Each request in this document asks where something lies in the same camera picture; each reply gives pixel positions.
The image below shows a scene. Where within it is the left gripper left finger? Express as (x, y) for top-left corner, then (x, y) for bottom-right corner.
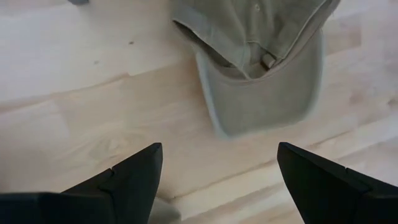
(0, 142), (164, 224)

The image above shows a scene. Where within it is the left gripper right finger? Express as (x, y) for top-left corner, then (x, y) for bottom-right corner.
(277, 141), (398, 224)

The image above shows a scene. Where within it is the beige baseball cap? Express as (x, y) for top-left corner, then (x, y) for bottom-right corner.
(172, 0), (341, 139)

